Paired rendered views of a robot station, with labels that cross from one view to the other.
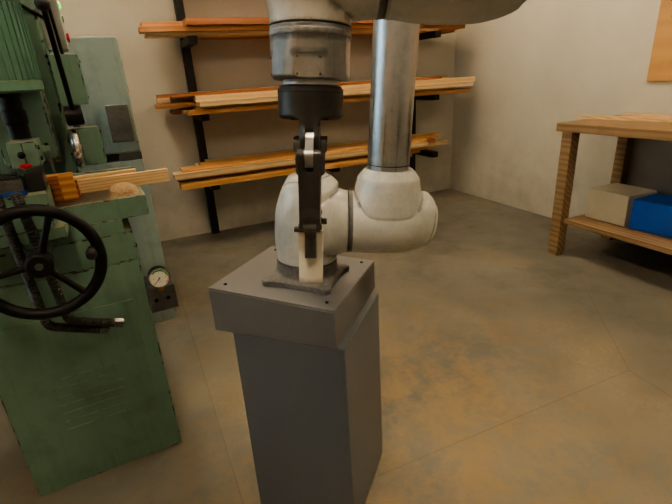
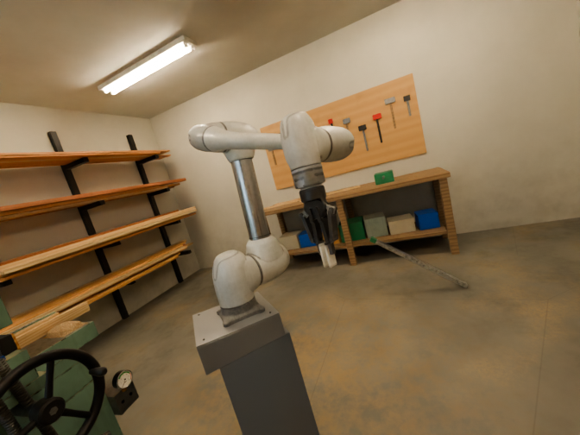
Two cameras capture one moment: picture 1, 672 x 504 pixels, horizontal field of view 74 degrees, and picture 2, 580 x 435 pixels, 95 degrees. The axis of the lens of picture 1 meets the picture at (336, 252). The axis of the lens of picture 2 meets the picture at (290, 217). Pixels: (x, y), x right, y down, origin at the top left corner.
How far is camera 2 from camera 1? 0.60 m
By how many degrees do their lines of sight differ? 43
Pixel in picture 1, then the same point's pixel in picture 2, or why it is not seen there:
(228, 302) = (213, 348)
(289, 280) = (240, 315)
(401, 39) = (253, 179)
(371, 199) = (264, 252)
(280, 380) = (258, 379)
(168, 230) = not seen: outside the picture
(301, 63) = (318, 178)
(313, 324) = (270, 327)
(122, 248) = (83, 374)
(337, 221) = (255, 269)
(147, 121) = not seen: outside the picture
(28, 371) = not seen: outside the picture
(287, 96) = (314, 191)
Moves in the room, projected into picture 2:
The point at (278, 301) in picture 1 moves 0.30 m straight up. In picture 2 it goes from (247, 326) to (223, 255)
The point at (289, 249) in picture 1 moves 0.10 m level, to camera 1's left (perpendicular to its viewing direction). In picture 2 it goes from (236, 296) to (215, 309)
